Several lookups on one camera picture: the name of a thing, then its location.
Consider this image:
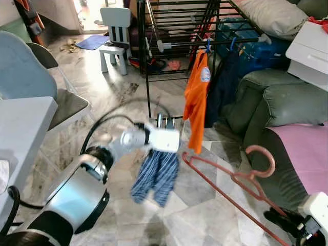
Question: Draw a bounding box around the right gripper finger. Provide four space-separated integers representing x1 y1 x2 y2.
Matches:
264 208 300 231

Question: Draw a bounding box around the pink clothes hanger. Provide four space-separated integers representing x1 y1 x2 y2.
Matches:
182 145 293 246

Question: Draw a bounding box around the blue plaid shirt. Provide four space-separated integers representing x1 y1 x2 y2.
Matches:
130 150 180 208

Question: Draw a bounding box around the pink sheet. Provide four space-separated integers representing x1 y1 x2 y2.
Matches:
269 122 328 198

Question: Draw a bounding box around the green armchair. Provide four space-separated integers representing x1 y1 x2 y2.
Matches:
223 69 328 213

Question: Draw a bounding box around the orange shirt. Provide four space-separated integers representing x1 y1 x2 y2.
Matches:
183 50 212 154

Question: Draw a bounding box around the navy garment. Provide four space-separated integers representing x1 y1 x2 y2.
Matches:
205 49 241 129

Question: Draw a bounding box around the white drawer unit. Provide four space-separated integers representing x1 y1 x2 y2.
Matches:
285 20 328 92

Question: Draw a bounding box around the blue bag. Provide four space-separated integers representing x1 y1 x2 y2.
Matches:
215 18 293 77

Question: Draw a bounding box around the beige pillow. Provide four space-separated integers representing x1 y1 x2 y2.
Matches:
241 0 309 42

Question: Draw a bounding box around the red cloth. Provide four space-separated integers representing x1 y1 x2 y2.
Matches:
307 15 328 26

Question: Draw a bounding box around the black drying rack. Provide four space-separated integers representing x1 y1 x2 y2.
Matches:
136 0 272 119

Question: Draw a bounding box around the blue floor mat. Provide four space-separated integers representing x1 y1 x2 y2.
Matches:
75 34 111 51

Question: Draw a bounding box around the light blue kids chair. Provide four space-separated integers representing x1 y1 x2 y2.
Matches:
98 7 133 76

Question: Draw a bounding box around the light blue folding table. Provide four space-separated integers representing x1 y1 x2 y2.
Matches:
0 96 58 226

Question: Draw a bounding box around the tan floor item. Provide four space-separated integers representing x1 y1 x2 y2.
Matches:
60 42 78 53

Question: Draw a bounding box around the blue chair cover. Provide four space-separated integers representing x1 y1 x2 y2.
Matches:
0 31 58 100

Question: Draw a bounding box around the red black upright appliance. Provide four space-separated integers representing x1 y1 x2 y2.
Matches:
14 0 46 46

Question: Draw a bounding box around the green storage bin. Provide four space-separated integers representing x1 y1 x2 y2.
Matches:
0 18 31 44

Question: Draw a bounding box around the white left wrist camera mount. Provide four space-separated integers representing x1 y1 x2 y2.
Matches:
148 127 181 153

